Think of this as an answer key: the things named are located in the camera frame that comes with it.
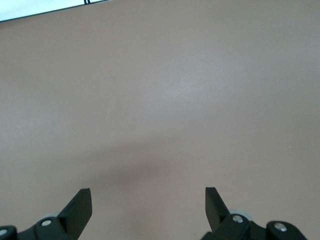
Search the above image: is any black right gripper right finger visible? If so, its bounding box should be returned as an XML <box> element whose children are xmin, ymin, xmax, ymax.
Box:
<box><xmin>201</xmin><ymin>186</ymin><xmax>307</xmax><ymax>240</ymax></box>

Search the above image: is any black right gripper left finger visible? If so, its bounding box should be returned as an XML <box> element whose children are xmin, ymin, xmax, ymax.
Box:
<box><xmin>0</xmin><ymin>188</ymin><xmax>93</xmax><ymax>240</ymax></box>

